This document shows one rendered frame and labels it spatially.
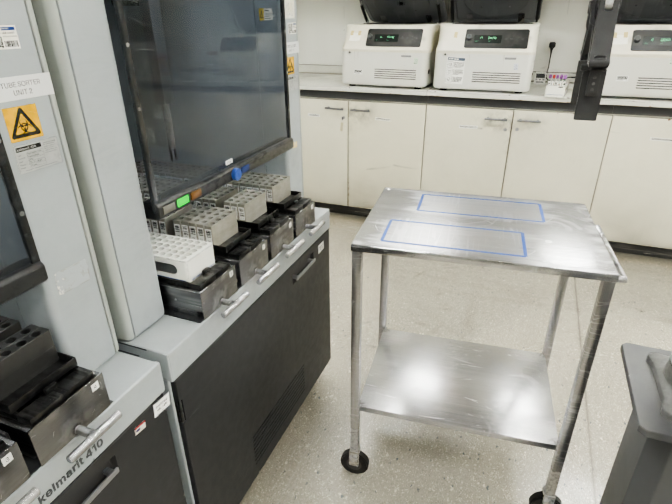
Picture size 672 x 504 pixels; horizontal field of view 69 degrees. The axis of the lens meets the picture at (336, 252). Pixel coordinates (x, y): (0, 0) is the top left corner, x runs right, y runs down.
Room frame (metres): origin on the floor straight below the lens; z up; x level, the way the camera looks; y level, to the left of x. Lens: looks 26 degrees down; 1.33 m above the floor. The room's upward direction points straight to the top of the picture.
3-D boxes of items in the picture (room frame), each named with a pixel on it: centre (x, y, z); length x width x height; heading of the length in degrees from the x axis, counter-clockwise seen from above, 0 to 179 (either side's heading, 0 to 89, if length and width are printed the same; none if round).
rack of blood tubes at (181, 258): (1.00, 0.43, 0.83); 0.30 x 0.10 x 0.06; 68
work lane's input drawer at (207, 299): (1.05, 0.56, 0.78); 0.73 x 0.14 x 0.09; 68
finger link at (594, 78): (0.70, -0.36, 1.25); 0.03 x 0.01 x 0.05; 158
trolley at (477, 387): (1.21, -0.39, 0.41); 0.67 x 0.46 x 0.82; 74
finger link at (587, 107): (0.72, -0.37, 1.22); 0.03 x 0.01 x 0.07; 68
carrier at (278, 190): (1.39, 0.17, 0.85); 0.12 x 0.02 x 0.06; 157
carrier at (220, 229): (1.11, 0.28, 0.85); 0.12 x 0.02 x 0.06; 159
